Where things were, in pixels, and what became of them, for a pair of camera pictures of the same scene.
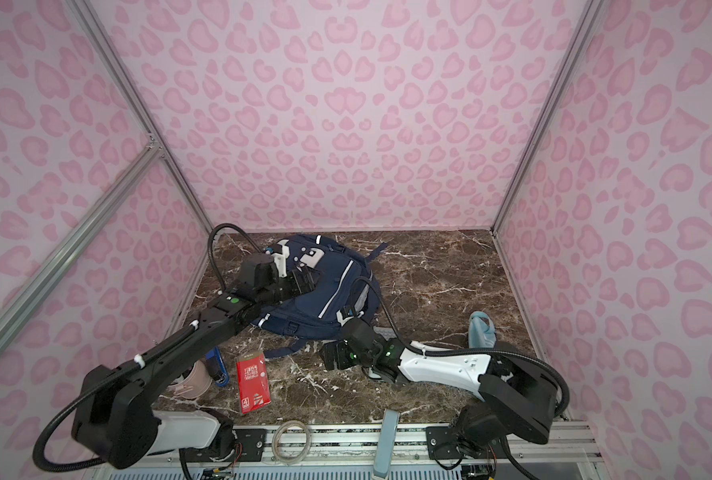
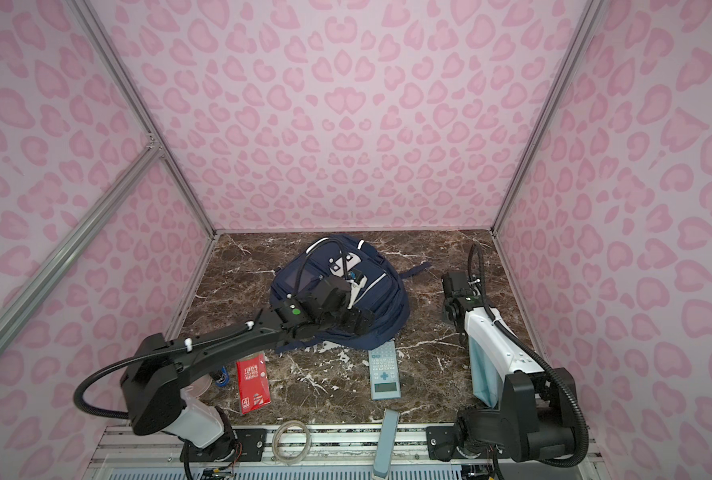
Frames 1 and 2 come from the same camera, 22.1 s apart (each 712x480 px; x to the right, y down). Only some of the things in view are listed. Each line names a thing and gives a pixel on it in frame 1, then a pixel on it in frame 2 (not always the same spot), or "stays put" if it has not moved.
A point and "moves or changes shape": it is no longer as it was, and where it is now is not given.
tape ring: [276, 442] stays put
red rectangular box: [254, 388] stays put
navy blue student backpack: [347, 289] moves or changes shape
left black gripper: [294, 281] -> [356, 324]
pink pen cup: [194, 382] stays put
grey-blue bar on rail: [385, 449] stays put
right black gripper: [337, 348] -> [447, 306]
